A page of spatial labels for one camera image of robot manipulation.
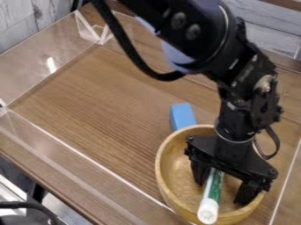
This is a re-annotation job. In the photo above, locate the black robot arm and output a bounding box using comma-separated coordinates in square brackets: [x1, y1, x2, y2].
[90, 0, 283, 205]

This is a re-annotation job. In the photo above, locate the blue eraser block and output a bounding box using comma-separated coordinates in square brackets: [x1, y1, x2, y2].
[169, 103, 197, 131]

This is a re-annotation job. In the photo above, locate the clear acrylic enclosure wall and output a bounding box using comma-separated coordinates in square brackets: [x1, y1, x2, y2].
[0, 104, 185, 225]

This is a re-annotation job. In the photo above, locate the clear acrylic corner bracket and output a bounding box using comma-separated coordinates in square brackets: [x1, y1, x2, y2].
[73, 11, 113, 46]

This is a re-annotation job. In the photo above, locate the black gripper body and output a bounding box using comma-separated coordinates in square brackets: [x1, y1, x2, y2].
[184, 112, 278, 189]

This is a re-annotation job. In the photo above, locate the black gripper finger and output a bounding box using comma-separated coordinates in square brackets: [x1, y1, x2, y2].
[189, 158, 211, 185]
[233, 179, 264, 206]

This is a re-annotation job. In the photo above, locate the black cable lower left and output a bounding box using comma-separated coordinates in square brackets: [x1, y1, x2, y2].
[0, 200, 60, 225]

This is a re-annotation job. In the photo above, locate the green expo marker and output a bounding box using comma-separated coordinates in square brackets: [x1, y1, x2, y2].
[197, 169, 223, 225]

